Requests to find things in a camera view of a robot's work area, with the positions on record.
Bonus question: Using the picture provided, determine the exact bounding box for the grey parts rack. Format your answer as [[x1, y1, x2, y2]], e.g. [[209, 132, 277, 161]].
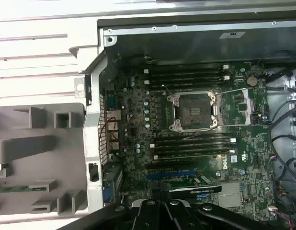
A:
[[0, 102, 89, 218]]

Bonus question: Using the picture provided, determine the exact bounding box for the thin wire locking lever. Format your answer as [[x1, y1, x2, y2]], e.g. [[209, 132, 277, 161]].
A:
[[180, 126, 220, 141]]

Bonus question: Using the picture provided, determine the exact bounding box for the green motherboard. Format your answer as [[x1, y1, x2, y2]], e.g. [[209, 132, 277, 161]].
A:
[[100, 59, 278, 216]]

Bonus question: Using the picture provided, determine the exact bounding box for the CPU socket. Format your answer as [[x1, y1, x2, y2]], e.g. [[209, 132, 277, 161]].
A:
[[167, 90, 222, 132]]

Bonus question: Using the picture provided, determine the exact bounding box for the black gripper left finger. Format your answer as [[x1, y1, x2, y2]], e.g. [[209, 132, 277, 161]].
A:
[[63, 181, 167, 230]]

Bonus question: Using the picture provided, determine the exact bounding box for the metal drive cage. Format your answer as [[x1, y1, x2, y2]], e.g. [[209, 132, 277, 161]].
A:
[[290, 68, 296, 142]]

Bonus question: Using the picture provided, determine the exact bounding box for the blue expansion slot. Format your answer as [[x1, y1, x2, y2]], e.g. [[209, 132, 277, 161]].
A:
[[147, 172, 196, 180]]

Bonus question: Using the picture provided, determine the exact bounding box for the round coin battery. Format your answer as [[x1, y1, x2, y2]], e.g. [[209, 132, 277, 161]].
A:
[[245, 75, 258, 87]]

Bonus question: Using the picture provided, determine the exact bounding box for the black open PC case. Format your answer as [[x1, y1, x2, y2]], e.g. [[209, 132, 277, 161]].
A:
[[82, 18, 296, 230]]

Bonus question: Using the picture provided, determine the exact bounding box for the black graphics card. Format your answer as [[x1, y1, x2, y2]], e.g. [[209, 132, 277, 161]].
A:
[[148, 175, 223, 201]]

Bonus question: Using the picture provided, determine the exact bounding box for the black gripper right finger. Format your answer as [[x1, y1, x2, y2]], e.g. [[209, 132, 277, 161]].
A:
[[162, 182, 268, 230]]

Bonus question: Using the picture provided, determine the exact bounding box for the metal socket cover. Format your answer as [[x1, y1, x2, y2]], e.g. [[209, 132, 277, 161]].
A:
[[215, 88, 256, 127]]

